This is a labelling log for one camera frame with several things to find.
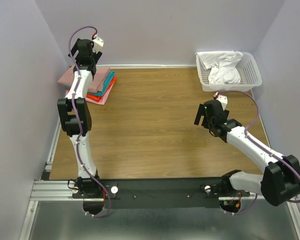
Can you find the dusty pink t-shirt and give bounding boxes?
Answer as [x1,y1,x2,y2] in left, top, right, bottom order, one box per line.
[57,66,111,93]

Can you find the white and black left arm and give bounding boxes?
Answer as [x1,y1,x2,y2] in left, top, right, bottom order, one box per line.
[57,38,103,198]

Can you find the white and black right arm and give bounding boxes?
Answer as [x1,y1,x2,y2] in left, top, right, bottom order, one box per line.
[194,96,300,206]

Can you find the folded teal t-shirt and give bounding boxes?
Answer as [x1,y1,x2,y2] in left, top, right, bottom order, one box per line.
[57,68,115,97]

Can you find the white crumpled t-shirt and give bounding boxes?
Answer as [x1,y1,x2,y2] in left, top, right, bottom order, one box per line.
[195,51,243,85]

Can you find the folded orange t-shirt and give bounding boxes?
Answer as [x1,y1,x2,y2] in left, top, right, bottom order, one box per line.
[86,76,117,103]

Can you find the white perforated plastic basket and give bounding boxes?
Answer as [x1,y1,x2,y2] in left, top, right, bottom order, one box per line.
[196,52,262,92]

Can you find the folded light pink t-shirt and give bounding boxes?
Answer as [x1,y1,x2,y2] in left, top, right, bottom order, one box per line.
[65,86,115,106]

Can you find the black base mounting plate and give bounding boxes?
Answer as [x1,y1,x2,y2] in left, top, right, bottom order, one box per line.
[72,176,252,210]

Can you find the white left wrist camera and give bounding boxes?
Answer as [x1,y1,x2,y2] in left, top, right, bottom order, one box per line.
[91,33,104,53]

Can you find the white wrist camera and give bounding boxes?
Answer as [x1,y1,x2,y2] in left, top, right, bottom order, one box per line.
[91,33,104,53]
[213,92,228,110]

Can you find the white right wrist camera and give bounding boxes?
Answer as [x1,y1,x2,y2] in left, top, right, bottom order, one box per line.
[213,92,228,110]

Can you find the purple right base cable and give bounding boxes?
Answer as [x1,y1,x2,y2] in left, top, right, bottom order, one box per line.
[223,193,258,216]

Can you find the aluminium left side rail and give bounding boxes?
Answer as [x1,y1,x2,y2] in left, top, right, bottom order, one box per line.
[40,120,61,181]

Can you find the aluminium extrusion rail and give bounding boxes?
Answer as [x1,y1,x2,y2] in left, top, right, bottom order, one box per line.
[29,177,299,201]

